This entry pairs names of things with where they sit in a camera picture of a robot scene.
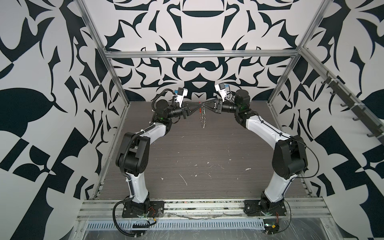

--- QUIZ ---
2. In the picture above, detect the white slotted cable duct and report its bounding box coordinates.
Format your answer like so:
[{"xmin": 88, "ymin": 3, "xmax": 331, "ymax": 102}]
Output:
[{"xmin": 86, "ymin": 219, "xmax": 265, "ymax": 231}]

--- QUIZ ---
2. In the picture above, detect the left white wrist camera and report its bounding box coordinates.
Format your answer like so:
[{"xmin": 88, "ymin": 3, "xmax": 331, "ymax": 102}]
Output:
[{"xmin": 175, "ymin": 88, "xmax": 188, "ymax": 108}]

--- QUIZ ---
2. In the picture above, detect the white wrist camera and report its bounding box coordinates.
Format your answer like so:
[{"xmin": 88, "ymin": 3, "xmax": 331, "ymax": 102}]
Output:
[
  {"xmin": 175, "ymin": 88, "xmax": 188, "ymax": 108},
  {"xmin": 215, "ymin": 83, "xmax": 230, "ymax": 101}
]

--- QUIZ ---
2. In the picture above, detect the grey hook rack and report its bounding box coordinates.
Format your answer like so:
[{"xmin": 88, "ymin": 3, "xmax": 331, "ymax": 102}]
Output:
[{"xmin": 322, "ymin": 72, "xmax": 384, "ymax": 145}]

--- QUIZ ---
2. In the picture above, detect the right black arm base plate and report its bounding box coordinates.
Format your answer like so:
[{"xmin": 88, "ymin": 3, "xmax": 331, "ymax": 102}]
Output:
[{"xmin": 244, "ymin": 199, "xmax": 287, "ymax": 217}]

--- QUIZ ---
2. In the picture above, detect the silver key ring chain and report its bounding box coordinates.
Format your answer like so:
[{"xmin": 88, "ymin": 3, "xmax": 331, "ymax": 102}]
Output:
[{"xmin": 199, "ymin": 104, "xmax": 208, "ymax": 129}]

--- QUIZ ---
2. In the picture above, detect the left black corrugated cable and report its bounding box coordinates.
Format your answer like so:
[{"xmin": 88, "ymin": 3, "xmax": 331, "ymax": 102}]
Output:
[{"xmin": 112, "ymin": 196, "xmax": 157, "ymax": 238}]

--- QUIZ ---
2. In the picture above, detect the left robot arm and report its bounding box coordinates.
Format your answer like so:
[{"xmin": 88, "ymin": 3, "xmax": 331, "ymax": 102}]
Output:
[{"xmin": 116, "ymin": 100, "xmax": 203, "ymax": 212}]

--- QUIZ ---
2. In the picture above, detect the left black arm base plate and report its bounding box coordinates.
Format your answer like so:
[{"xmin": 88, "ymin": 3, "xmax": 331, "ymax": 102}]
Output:
[{"xmin": 122, "ymin": 200, "xmax": 165, "ymax": 218}]

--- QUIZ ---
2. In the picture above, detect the right small circuit board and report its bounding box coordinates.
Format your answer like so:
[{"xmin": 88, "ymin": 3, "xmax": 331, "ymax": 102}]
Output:
[{"xmin": 264, "ymin": 220, "xmax": 280, "ymax": 236}]

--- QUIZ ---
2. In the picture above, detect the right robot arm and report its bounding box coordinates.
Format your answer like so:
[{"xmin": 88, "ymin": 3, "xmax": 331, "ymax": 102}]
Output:
[{"xmin": 203, "ymin": 90, "xmax": 308, "ymax": 216}]

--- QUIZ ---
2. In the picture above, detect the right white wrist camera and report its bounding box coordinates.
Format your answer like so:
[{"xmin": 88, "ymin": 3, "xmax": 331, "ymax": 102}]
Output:
[{"xmin": 215, "ymin": 83, "xmax": 230, "ymax": 101}]

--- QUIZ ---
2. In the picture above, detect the aluminium front rail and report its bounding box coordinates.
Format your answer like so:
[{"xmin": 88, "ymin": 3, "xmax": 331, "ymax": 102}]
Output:
[{"xmin": 76, "ymin": 198, "xmax": 332, "ymax": 221}]

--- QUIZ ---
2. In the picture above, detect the aluminium frame back bar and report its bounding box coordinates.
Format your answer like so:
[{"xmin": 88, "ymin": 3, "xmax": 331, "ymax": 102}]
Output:
[{"xmin": 105, "ymin": 50, "xmax": 298, "ymax": 59}]

